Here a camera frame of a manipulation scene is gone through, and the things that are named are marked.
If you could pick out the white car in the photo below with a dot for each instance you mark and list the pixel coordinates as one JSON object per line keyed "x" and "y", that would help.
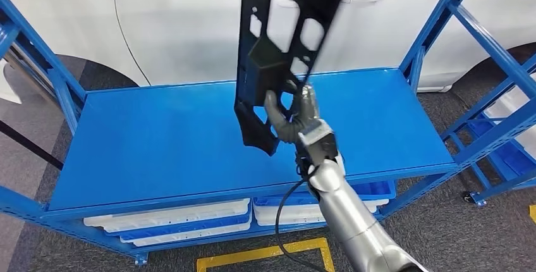
{"x": 188, "y": 27}

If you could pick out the black plastic plate part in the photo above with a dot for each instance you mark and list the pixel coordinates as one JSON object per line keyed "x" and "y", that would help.
{"x": 259, "y": 64}

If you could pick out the large white crate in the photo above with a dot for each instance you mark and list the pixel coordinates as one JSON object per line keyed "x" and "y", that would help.
{"x": 502, "y": 104}

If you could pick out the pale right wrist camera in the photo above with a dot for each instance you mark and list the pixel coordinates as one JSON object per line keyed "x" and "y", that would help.
{"x": 318, "y": 142}

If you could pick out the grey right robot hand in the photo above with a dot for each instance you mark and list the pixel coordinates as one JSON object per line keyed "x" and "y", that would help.
{"x": 308, "y": 106}

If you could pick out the black pole stand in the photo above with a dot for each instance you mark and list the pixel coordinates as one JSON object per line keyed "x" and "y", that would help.
{"x": 29, "y": 146}

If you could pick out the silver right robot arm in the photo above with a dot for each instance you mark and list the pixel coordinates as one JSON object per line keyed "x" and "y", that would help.
{"x": 347, "y": 215}

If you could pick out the blue metal shelf rack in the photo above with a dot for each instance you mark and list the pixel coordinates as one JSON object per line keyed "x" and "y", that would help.
{"x": 146, "y": 144}
{"x": 511, "y": 157}

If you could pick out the white flat panel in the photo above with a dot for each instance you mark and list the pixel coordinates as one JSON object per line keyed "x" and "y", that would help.
{"x": 7, "y": 87}

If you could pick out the white plastic bin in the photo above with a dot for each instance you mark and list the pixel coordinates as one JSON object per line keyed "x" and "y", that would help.
{"x": 289, "y": 213}
{"x": 167, "y": 213}
{"x": 188, "y": 235}

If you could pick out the yellow floor tape square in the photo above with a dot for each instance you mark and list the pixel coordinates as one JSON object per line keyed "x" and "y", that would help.
{"x": 259, "y": 253}

